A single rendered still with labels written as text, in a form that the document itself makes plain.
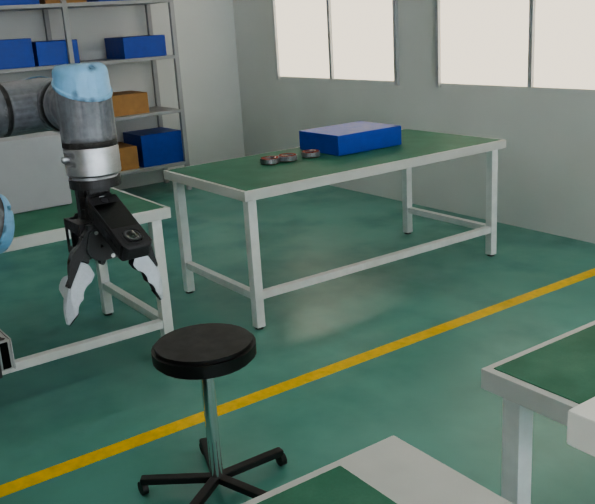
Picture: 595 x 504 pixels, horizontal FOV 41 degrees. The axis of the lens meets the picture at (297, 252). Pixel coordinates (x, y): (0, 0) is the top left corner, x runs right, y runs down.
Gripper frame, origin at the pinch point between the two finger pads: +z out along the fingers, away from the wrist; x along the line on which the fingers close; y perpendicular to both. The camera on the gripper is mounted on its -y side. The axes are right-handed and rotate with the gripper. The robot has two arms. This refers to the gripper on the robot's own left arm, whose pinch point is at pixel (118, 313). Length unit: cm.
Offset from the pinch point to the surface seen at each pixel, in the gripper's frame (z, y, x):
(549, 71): 4, 225, -409
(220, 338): 59, 107, -76
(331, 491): 40, -7, -32
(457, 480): 41, -19, -51
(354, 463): 40, -3, -41
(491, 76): 9, 274, -410
